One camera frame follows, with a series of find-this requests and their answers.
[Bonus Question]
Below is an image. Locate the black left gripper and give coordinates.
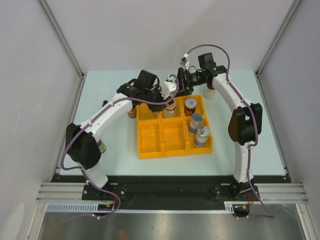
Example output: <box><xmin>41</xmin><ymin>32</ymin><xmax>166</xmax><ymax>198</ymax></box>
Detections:
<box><xmin>144</xmin><ymin>84</ymin><xmax>170</xmax><ymax>113</ymax></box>

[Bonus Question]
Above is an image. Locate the tall red sauce bottle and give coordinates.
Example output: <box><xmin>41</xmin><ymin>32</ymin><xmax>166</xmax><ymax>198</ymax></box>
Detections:
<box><xmin>127</xmin><ymin>108</ymin><xmax>137</xmax><ymax>118</ymax></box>

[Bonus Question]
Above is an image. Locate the clear flask-shaped glass jar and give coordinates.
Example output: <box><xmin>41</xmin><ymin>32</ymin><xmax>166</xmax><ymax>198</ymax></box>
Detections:
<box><xmin>163</xmin><ymin>102</ymin><xmax>177</xmax><ymax>118</ymax></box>

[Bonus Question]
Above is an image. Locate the blue-label pearl jar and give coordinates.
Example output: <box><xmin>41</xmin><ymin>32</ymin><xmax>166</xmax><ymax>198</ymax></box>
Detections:
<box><xmin>194</xmin><ymin>125</ymin><xmax>211</xmax><ymax>148</ymax></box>
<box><xmin>188</xmin><ymin>112</ymin><xmax>204</xmax><ymax>136</ymax></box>

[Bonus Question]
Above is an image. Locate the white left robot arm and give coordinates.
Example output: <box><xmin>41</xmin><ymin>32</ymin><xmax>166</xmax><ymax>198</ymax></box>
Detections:
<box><xmin>63</xmin><ymin>70</ymin><xmax>179</xmax><ymax>200</ymax></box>

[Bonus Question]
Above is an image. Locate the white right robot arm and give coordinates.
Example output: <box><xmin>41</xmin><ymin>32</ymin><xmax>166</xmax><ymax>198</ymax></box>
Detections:
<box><xmin>177</xmin><ymin>53</ymin><xmax>263</xmax><ymax>201</ymax></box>

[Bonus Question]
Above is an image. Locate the black-cap squeeze bottle right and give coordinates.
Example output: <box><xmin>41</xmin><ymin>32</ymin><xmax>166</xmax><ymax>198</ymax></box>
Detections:
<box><xmin>203</xmin><ymin>87</ymin><xmax>216</xmax><ymax>100</ymax></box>

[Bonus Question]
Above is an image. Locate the yellow six-compartment tray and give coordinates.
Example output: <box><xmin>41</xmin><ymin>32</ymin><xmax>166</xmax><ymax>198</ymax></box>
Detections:
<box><xmin>136</xmin><ymin>95</ymin><xmax>214</xmax><ymax>159</ymax></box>

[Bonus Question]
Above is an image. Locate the green-label sauce bottle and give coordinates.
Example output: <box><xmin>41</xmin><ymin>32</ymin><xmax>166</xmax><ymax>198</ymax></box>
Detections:
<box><xmin>97</xmin><ymin>139</ymin><xmax>106</xmax><ymax>154</ymax></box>

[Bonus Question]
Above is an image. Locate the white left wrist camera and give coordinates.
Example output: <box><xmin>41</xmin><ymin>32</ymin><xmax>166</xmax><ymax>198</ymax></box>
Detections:
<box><xmin>160</xmin><ymin>74</ymin><xmax>179</xmax><ymax>99</ymax></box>

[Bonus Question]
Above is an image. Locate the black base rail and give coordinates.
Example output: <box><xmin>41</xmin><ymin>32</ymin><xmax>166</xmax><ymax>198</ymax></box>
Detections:
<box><xmin>51</xmin><ymin>175</ymin><xmax>291</xmax><ymax>211</ymax></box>

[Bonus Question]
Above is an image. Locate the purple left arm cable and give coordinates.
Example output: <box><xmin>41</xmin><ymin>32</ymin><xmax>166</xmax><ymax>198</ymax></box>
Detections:
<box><xmin>59</xmin><ymin>74</ymin><xmax>180</xmax><ymax>223</ymax></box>

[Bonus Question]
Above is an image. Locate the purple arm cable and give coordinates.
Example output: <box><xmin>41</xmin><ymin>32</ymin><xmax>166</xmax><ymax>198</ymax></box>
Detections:
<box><xmin>186</xmin><ymin>44</ymin><xmax>276</xmax><ymax>220</ymax></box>
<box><xmin>59</xmin><ymin>74</ymin><xmax>180</xmax><ymax>223</ymax></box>

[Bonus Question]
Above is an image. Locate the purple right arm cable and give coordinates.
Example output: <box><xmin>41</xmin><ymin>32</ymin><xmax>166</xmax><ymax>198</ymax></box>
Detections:
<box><xmin>186</xmin><ymin>44</ymin><xmax>276</xmax><ymax>220</ymax></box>

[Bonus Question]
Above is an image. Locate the white slotted cable duct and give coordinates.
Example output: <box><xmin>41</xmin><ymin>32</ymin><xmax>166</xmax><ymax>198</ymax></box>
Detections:
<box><xmin>46</xmin><ymin>202</ymin><xmax>244</xmax><ymax>214</ymax></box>

